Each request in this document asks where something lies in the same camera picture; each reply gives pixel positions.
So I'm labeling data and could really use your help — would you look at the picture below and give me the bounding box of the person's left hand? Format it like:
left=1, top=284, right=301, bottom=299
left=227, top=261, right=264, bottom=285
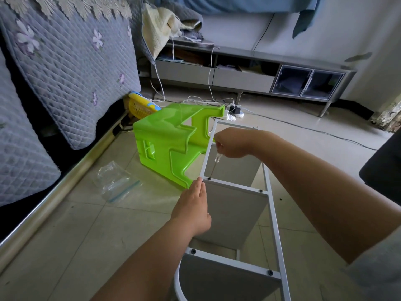
left=170, top=177, right=213, bottom=239

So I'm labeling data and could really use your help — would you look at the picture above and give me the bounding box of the person's right hand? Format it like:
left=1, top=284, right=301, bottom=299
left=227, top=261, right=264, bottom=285
left=214, top=126, right=270, bottom=161

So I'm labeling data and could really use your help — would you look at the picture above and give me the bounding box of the white wooden board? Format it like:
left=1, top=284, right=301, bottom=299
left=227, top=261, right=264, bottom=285
left=178, top=253, right=280, bottom=301
left=197, top=179, right=269, bottom=251
left=210, top=153, right=263, bottom=186

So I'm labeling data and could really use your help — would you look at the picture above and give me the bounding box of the clear plastic screw bag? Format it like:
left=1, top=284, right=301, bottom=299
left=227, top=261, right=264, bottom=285
left=94, top=161, right=144, bottom=203

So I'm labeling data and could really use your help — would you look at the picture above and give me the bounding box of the white metal frame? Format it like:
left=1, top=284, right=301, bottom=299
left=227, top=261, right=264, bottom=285
left=174, top=119, right=292, bottom=301

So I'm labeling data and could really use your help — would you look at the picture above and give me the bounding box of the person's right forearm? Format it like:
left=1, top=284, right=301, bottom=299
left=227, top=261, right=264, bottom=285
left=254, top=130, right=401, bottom=265

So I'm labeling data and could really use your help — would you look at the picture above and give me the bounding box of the person's left forearm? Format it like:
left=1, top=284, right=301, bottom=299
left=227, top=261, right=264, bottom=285
left=91, top=221, right=196, bottom=301

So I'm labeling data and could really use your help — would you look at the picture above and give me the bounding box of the person's white shirt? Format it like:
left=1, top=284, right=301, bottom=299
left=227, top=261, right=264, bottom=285
left=345, top=225, right=401, bottom=301

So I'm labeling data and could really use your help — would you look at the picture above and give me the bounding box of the white power strip with plugs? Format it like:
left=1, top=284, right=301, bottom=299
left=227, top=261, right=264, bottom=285
left=227, top=105, right=245, bottom=120

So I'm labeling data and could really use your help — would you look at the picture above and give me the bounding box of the green plastic stool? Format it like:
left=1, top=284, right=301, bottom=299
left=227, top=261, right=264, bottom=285
left=133, top=103, right=226, bottom=189

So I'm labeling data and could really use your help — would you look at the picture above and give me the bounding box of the grey marble TV cabinet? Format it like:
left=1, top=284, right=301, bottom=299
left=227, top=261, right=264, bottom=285
left=150, top=37, right=357, bottom=118

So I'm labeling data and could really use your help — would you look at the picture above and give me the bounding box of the yellow plastic basket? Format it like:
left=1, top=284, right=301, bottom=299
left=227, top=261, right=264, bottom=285
left=125, top=91, right=162, bottom=120

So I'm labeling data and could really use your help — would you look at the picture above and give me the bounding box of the blue cloth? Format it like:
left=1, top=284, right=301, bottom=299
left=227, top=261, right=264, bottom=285
left=157, top=0, right=323, bottom=39

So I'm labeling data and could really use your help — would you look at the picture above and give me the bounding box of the pile of pale cloth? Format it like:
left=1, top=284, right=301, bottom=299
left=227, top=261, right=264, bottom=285
left=141, top=2, right=204, bottom=60

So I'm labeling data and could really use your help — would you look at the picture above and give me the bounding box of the grey sofa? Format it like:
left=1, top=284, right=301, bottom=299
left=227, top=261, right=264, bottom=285
left=358, top=131, right=401, bottom=209

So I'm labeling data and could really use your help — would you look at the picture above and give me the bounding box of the patterned beige curtain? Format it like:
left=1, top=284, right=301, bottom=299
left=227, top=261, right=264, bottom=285
left=370, top=94, right=401, bottom=133

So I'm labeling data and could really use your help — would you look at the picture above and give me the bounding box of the grey textured furniture cover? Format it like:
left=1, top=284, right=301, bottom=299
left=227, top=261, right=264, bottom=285
left=0, top=0, right=142, bottom=207

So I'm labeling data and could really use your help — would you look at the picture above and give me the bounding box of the tangle of white cables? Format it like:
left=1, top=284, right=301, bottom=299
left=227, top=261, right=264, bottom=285
left=153, top=37, right=245, bottom=123

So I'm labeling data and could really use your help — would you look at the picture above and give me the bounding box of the long dark cable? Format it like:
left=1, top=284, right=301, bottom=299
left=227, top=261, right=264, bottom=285
left=243, top=110, right=378, bottom=152

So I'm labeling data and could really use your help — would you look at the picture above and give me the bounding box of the chrome metal base rail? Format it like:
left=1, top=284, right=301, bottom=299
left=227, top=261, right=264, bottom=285
left=0, top=116, right=126, bottom=275

